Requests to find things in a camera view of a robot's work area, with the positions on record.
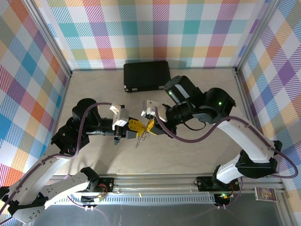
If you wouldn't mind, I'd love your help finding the black hard case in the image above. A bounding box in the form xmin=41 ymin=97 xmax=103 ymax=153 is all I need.
xmin=123 ymin=60 xmax=173 ymax=93

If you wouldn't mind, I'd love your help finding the small controller board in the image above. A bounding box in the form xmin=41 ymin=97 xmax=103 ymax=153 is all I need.
xmin=80 ymin=194 xmax=106 ymax=205
xmin=215 ymin=192 xmax=234 ymax=201

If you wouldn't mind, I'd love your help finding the small colourful card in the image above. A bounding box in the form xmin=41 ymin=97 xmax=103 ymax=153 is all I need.
xmin=254 ymin=186 xmax=278 ymax=202

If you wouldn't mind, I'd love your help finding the aluminium frame floor rail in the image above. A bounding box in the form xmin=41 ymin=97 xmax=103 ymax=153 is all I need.
xmin=18 ymin=72 xmax=72 ymax=226
xmin=234 ymin=67 xmax=286 ymax=186

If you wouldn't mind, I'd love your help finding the thin black loop cable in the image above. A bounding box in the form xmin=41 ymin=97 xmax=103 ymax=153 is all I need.
xmin=182 ymin=117 xmax=208 ymax=132

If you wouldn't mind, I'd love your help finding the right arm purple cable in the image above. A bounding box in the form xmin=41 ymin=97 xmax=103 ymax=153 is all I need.
xmin=152 ymin=107 xmax=299 ymax=197

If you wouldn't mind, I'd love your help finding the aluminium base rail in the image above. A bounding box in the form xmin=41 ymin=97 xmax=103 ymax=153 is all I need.
xmin=98 ymin=173 xmax=284 ymax=196

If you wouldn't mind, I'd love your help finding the white slotted cable duct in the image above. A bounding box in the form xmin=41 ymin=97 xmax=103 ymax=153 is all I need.
xmin=55 ymin=194 xmax=217 ymax=206

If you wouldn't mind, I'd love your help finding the aluminium frame post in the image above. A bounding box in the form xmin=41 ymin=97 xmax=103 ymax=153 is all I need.
xmin=235 ymin=0 xmax=283 ymax=73
xmin=25 ymin=0 xmax=72 ymax=77

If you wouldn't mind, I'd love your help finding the thin purple base cable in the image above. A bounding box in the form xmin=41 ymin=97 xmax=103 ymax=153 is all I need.
xmin=214 ymin=189 xmax=245 ymax=213
xmin=64 ymin=190 xmax=111 ymax=224

